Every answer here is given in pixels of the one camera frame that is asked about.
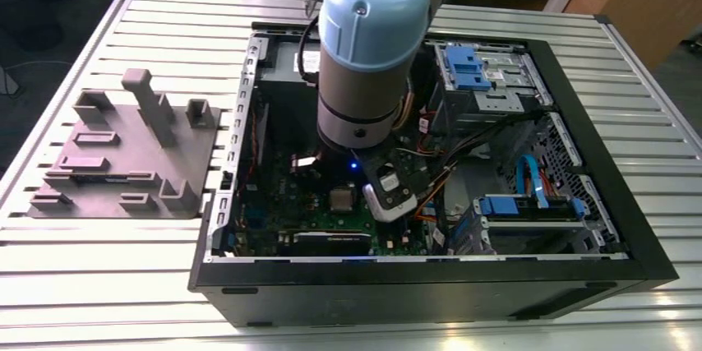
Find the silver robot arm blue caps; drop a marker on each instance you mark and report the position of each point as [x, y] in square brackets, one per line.
[372, 79]

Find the hard disk blue carrier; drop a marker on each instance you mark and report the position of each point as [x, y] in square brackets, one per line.
[504, 205]

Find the silver hard disk bay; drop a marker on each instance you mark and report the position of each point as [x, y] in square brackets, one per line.
[476, 240]

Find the black graphics card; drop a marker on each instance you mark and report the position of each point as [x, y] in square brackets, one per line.
[328, 240]

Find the silver drive cage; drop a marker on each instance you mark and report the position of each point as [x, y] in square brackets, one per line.
[494, 104]

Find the green motherboard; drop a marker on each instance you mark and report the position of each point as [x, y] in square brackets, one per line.
[284, 203]

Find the blue board connector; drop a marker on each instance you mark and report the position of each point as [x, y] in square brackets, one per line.
[256, 219]

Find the black PC case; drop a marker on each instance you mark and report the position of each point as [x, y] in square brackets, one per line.
[383, 301]

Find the grey power supply unit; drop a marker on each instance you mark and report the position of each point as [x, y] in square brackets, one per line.
[282, 59]

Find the blue VGA port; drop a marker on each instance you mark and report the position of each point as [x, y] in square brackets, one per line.
[229, 242]

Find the black table corner cap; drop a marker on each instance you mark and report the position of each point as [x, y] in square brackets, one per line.
[602, 19]

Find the RAM stick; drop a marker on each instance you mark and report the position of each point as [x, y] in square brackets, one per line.
[104, 181]

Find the grey plastic parts rack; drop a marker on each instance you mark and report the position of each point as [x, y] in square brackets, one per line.
[93, 207]

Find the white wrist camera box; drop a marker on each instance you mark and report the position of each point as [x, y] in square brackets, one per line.
[395, 203]

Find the small blue drive bracket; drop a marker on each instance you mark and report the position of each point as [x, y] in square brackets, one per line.
[471, 81]

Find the large blue drive bracket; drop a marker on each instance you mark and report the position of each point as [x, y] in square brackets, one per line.
[463, 59]

